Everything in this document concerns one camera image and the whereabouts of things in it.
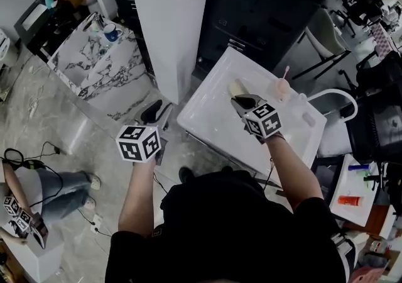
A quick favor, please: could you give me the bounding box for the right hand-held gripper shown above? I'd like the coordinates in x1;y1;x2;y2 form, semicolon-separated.
230;94;285;145

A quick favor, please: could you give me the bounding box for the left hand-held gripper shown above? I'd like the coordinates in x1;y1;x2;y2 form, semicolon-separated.
115;99;174;167

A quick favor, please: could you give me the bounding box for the cream oval object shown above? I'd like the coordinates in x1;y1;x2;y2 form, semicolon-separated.
227;78;253;100

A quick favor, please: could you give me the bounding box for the person's right forearm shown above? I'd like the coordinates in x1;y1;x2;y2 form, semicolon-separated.
264;133;325;213

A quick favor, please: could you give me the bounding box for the person's left forearm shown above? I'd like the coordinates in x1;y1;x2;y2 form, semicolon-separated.
118;157;158;239

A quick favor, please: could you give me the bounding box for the white wash basin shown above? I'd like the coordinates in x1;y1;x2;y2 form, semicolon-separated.
176;46;328;184

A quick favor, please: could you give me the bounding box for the pink cup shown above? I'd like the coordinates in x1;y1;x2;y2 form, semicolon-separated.
266;77;291;103

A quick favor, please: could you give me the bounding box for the clear plastic cup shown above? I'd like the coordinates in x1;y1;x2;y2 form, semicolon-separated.
291;92;310;113

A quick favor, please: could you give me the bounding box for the person's black shoe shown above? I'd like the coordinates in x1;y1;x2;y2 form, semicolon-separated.
178;167;195;184

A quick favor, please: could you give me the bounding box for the marble pattern counter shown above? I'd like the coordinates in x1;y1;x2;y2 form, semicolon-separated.
46;13;155;121

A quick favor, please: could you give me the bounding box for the white square pillar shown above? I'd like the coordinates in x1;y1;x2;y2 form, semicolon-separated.
126;0;215;106

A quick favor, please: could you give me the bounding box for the blue mug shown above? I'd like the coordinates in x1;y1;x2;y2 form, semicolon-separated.
102;23;124;44

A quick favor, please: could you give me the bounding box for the black cabinet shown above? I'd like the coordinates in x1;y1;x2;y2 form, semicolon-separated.
193;0;335;79

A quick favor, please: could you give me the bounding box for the grey chair with black legs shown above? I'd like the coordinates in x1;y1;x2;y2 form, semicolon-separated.
291;8;353;80

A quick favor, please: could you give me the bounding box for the white floor socket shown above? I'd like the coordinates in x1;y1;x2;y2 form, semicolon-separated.
90;213;104;234

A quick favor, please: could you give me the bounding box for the person's black shirt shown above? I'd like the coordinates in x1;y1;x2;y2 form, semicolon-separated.
105;167;347;283

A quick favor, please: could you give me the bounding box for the black mesh office chair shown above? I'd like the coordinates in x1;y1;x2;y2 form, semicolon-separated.
344;50;402;165

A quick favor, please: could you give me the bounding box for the white shelf tray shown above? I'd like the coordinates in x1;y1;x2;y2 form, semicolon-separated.
329;153;381;228

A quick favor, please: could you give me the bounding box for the orange tube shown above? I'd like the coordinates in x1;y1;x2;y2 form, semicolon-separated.
337;195;364;209

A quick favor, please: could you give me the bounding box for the white box stand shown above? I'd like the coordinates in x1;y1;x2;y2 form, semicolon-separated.
0;225;65;283

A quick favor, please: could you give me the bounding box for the black cable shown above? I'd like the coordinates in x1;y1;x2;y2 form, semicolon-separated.
0;141;65;209

